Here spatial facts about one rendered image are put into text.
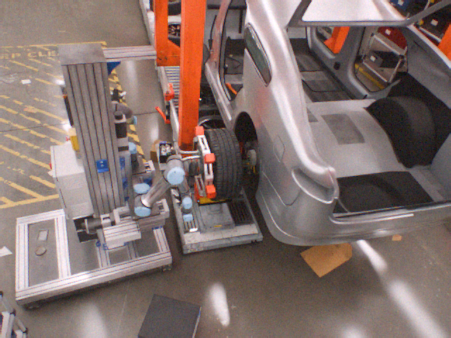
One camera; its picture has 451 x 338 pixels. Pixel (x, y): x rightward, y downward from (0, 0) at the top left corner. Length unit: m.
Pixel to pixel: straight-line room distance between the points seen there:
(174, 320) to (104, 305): 0.75
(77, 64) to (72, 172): 0.81
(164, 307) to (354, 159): 2.15
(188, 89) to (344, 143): 1.57
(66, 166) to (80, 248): 1.02
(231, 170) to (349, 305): 1.73
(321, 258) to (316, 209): 1.47
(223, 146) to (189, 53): 0.82
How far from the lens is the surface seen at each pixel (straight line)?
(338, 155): 3.58
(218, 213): 3.74
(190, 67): 3.22
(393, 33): 6.86
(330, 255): 4.00
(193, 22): 3.06
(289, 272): 3.76
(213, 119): 4.45
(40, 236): 3.76
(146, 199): 2.70
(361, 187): 3.52
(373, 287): 4.01
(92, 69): 2.35
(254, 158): 3.38
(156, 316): 3.04
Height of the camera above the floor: 3.12
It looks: 44 degrees down
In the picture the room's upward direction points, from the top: 9 degrees clockwise
